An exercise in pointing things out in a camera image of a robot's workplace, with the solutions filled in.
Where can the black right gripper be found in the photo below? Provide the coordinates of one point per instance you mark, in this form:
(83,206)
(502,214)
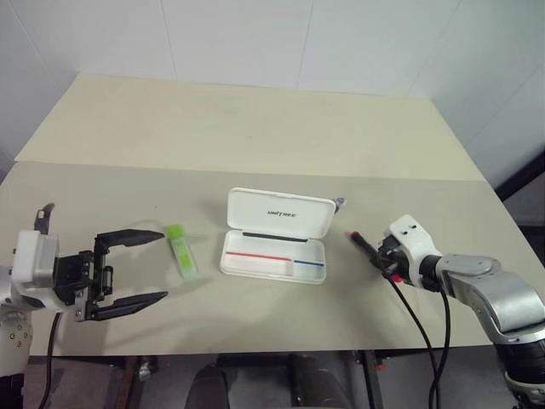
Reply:
(388,255)

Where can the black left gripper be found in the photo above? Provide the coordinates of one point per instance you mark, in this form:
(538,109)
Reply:
(70,272)

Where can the white Unitree pencil case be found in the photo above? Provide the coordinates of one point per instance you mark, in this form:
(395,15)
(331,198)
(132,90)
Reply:
(277,238)

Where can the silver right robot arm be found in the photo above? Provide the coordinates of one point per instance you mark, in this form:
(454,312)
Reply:
(489,289)

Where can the green translucent marker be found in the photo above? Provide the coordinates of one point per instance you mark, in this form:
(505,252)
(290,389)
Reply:
(182,251)

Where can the small purple object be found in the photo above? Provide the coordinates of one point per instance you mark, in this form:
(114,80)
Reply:
(340,203)

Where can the dark metal table leg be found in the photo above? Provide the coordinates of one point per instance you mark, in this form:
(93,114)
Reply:
(125,381)
(369,379)

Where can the dark rounded shape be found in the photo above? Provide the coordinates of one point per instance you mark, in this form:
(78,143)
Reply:
(210,385)

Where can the grey rounded shape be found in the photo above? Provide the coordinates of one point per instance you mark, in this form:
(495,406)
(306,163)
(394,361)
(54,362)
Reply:
(319,381)

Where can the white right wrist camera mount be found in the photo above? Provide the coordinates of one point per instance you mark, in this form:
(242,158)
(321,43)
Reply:
(411,238)

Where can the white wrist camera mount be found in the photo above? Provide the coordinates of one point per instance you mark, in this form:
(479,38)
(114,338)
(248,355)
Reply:
(411,238)
(27,260)

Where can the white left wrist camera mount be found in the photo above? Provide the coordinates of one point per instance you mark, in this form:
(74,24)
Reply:
(27,260)

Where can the dark metal frame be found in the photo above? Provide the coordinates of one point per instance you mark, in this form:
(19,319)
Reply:
(523,179)

